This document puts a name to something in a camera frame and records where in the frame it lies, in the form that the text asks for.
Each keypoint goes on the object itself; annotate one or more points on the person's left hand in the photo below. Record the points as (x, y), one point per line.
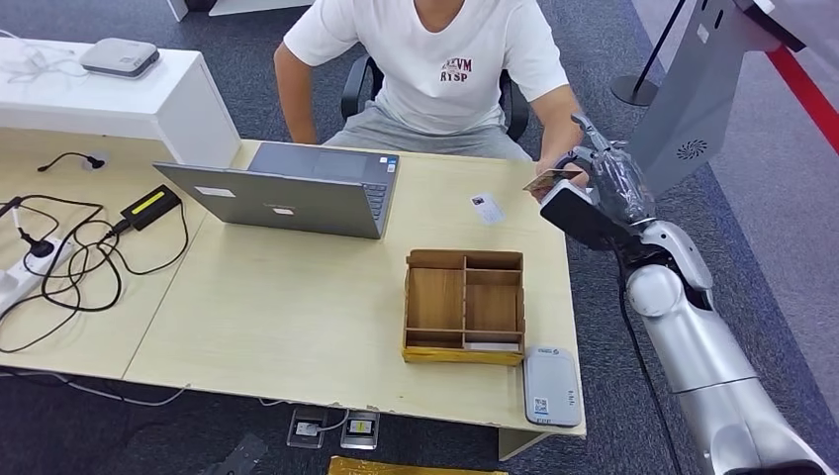
(549, 162)

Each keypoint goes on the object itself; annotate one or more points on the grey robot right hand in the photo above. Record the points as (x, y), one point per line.
(619, 180)

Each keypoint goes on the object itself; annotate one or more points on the white ID card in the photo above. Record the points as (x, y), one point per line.
(488, 210)

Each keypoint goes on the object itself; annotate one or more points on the person's left forearm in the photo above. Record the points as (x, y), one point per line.
(557, 121)

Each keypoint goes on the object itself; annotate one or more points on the person's right forearm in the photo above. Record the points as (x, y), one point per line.
(298, 111)

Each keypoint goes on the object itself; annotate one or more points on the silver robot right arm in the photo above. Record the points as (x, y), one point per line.
(701, 354)

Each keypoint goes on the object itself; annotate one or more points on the person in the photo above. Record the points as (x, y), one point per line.
(446, 65)

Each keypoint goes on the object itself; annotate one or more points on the white card reader with QR sticker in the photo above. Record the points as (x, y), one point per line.
(552, 387)

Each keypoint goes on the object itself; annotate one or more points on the grey card reader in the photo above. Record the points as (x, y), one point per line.
(119, 57)

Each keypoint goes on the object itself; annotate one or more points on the grey kiosk stand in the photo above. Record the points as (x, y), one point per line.
(695, 98)

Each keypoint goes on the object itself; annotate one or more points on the wooden organizer box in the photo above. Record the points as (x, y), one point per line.
(436, 298)

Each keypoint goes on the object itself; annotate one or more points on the red barrier belt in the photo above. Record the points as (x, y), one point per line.
(803, 92)

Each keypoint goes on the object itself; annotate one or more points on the black office chair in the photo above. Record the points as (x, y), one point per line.
(357, 85)

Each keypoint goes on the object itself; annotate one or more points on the grey laptop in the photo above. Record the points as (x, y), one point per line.
(288, 203)

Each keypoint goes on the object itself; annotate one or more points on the metal floor socket box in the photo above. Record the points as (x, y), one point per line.
(359, 430)
(307, 427)

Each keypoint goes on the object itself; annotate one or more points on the white furniture panel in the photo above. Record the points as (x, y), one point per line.
(255, 5)

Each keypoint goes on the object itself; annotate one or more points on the yellow taped cardboard box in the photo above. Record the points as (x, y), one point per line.
(393, 468)

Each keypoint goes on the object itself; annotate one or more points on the black adapter with yellow label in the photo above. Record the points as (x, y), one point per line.
(149, 206)

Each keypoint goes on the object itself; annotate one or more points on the white raised counter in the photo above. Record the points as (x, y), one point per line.
(151, 105)

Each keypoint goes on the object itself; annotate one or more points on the grey desk grommet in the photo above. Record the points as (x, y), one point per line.
(88, 164)

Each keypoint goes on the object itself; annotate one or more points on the black plug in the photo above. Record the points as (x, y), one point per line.
(38, 248)

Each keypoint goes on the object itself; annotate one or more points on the white power strip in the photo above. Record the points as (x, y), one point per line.
(26, 275)

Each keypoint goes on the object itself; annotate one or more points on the black stanchion post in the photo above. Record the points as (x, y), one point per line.
(632, 90)

